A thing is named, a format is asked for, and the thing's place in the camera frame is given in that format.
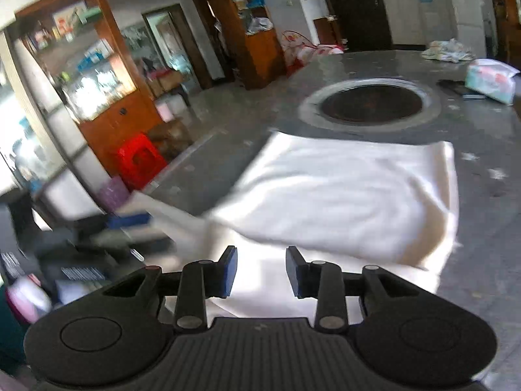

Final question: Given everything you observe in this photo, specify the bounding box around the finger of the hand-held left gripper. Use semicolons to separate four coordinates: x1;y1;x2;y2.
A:
106;212;176;250

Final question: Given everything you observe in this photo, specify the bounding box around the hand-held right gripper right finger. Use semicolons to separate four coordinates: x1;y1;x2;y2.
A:
286;245;432;333

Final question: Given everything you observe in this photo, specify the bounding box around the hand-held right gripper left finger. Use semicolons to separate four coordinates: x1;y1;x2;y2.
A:
87;245;239;333

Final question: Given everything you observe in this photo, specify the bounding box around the cream knit garment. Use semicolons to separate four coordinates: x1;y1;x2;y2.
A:
130;130;460;320

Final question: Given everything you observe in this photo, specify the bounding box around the purple plastic stool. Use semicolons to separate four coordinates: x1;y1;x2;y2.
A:
99;177;132;213

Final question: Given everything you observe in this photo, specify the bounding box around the red plastic stool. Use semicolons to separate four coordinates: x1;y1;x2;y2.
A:
117;134;168;190

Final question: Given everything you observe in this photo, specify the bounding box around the wooden glass display cabinet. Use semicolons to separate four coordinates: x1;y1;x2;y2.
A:
14;0;164;164

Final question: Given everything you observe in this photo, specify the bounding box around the wooden room door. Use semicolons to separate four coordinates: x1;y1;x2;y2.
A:
142;3;212;99

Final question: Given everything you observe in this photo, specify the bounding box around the round built-in induction cooker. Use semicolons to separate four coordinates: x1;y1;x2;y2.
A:
298;77;443;135

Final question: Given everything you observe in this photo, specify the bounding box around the wooden shelf cabinet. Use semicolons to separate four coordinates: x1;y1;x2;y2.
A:
199;0;286;90

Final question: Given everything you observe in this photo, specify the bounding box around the white plastic bag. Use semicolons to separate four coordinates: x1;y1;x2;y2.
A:
246;17;274;36

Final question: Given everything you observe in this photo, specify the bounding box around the black remote control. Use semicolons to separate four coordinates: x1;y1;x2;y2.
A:
437;79;486;99

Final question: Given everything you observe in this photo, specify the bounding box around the patterned cloth pile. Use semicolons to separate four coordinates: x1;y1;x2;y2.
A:
421;38;475;63

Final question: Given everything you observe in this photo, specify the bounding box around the dark entrance door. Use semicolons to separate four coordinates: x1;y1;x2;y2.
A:
317;0;393;51

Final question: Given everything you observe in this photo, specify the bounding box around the tissue pack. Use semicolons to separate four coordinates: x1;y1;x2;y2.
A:
464;59;521;105

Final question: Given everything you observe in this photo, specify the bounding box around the white water dispenser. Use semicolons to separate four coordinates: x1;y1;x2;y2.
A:
420;2;444;46

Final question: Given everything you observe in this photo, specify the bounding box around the white refrigerator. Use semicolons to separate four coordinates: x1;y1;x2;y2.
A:
446;0;491;50

